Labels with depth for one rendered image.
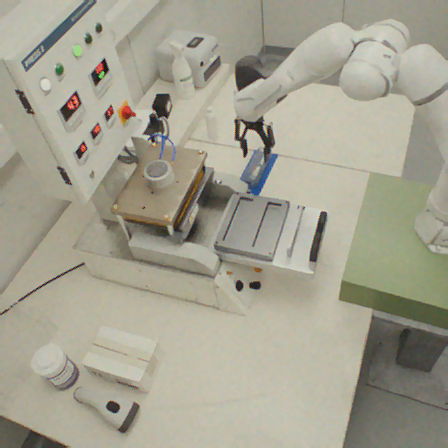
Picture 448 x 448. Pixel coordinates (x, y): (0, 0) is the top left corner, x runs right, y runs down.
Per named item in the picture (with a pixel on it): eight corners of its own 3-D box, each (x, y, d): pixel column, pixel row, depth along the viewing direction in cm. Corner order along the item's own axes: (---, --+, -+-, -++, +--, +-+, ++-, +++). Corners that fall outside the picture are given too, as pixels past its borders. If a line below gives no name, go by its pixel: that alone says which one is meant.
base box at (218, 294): (93, 278, 150) (74, 248, 137) (141, 196, 172) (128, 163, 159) (246, 316, 136) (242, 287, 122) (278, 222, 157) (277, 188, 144)
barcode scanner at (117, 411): (68, 410, 124) (56, 401, 117) (83, 383, 128) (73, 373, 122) (131, 437, 117) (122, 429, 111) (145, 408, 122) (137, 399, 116)
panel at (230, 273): (248, 310, 137) (217, 274, 126) (274, 233, 154) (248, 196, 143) (254, 310, 135) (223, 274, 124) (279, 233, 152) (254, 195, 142)
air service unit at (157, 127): (145, 168, 149) (133, 134, 137) (162, 139, 157) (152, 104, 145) (159, 171, 147) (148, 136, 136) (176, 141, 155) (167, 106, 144)
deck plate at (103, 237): (73, 249, 137) (71, 247, 136) (123, 169, 157) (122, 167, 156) (214, 282, 124) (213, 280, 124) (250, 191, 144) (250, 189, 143)
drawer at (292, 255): (209, 258, 128) (205, 242, 122) (233, 201, 141) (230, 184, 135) (312, 281, 120) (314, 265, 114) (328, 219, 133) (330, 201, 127)
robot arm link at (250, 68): (272, 117, 138) (294, 101, 142) (270, 80, 127) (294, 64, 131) (231, 95, 147) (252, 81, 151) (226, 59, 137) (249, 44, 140)
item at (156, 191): (100, 226, 129) (84, 195, 119) (145, 153, 146) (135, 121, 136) (177, 242, 122) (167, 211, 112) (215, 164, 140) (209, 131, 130)
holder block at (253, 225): (214, 249, 125) (213, 244, 123) (236, 196, 137) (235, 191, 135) (272, 261, 121) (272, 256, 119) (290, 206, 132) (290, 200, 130)
